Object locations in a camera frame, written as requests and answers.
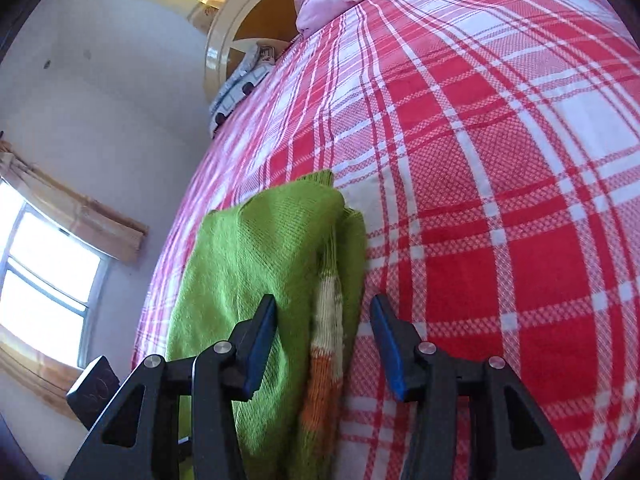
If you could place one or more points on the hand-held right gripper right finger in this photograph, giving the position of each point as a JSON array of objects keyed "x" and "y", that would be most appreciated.
[{"x": 392, "y": 355}]

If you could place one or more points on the cream and brown headboard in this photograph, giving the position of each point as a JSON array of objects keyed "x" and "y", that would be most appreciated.
[{"x": 265, "y": 15}]

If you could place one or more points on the dark box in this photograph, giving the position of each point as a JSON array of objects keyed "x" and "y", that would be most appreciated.
[{"x": 92, "y": 390}]

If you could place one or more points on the red white plaid bed sheet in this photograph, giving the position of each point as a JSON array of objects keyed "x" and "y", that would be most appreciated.
[{"x": 500, "y": 210}]

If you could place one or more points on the grey white patterned pillow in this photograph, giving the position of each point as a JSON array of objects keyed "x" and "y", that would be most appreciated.
[{"x": 235, "y": 90}]

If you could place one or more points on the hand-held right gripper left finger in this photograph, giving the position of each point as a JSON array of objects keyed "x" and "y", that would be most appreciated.
[{"x": 257, "y": 355}]

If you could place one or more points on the bright window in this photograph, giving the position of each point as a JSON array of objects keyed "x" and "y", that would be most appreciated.
[{"x": 45, "y": 285}]

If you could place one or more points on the green striped knit sweater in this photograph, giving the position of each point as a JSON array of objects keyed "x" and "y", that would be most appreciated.
[{"x": 240, "y": 270}]

